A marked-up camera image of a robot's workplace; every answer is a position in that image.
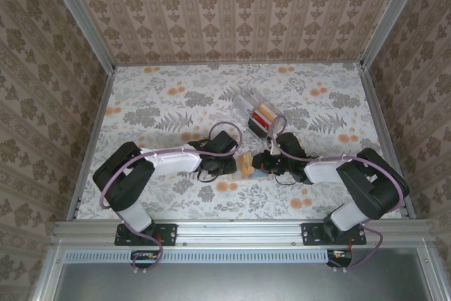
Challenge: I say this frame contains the small wooden tray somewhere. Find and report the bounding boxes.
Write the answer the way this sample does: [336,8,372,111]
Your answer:
[227,152,274,183]

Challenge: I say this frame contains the clear plastic card box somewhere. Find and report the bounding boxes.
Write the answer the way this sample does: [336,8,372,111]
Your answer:
[231,85,285,140]

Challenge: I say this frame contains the black card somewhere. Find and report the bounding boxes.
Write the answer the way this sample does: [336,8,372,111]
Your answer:
[247,119,269,139]

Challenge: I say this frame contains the red card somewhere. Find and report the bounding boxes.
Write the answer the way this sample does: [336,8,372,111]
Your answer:
[252,110,271,130]

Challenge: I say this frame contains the orange tan card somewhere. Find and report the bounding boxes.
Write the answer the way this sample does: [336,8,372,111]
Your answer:
[259,105,276,121]

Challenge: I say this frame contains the floral table cover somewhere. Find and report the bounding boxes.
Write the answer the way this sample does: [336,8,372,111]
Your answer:
[75,62,406,221]

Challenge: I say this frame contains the black connector box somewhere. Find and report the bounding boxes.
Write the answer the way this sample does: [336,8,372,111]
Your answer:
[326,250,354,269]
[130,250,160,269]

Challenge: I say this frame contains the grey metal sheet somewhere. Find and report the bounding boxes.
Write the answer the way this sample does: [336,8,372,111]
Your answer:
[52,262,429,301]

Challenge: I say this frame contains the thin black right gripper cable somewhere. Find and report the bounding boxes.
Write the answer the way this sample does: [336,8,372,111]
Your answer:
[274,173,300,186]

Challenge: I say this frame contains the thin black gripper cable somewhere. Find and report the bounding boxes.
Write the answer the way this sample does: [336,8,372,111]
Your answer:
[274,173,300,186]
[197,170,221,184]

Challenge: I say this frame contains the thin black left gripper cable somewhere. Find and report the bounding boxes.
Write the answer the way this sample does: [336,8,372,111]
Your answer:
[197,170,221,184]

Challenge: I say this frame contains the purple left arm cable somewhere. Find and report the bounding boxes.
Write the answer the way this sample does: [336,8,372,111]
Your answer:
[99,121,244,276]

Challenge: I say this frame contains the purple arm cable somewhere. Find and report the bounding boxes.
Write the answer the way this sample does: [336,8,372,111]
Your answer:
[268,114,412,274]
[99,121,244,276]

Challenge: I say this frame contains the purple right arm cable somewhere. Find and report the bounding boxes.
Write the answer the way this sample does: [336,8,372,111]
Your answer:
[268,114,412,274]

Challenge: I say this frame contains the aluminium front rail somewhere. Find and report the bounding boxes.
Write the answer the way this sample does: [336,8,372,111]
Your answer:
[52,219,433,247]

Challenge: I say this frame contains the white slotted cable duct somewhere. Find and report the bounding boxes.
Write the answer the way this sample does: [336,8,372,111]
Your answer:
[65,248,330,264]

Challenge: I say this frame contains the aluminium corner post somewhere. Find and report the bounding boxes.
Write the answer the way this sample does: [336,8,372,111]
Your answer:
[41,0,117,73]
[359,0,430,71]

